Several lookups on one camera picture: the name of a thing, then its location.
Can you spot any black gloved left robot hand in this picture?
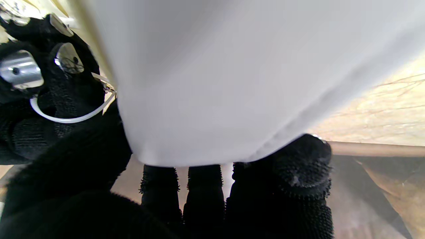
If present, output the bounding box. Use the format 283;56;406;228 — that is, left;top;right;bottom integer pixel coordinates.
0;102;334;239

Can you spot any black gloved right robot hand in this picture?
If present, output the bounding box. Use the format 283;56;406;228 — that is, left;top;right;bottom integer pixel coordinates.
0;13;115;165

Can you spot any cream fabric cosmetics bag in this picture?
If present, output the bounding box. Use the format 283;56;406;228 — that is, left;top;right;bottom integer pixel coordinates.
30;0;425;167

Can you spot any brown leather sofa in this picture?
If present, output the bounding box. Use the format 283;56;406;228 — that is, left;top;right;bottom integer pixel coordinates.
111;153;425;239

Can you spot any brown leather cushion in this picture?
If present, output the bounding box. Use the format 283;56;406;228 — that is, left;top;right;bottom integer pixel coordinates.
355;157;425;233

